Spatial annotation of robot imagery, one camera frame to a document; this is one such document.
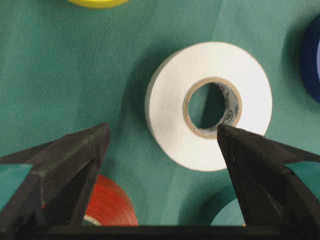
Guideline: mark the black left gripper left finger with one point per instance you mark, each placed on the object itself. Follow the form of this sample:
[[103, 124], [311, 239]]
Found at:
[[51, 183]]

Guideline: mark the red tape roll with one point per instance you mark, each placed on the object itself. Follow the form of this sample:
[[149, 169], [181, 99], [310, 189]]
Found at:
[[109, 205]]

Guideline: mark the blue tape roll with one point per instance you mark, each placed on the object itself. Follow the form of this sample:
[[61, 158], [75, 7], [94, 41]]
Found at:
[[309, 59]]

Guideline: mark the green tape roll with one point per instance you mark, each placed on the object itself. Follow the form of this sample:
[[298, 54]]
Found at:
[[222, 214]]

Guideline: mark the yellow tape roll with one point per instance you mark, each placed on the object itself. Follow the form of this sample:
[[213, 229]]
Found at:
[[98, 4]]

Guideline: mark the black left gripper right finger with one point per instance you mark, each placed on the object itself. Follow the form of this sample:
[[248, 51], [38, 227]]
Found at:
[[277, 186]]

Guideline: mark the green table cloth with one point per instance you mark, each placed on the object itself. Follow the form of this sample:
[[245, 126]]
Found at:
[[65, 68]]

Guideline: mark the white tape roll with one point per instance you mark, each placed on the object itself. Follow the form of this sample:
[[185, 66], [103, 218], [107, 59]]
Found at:
[[198, 88]]

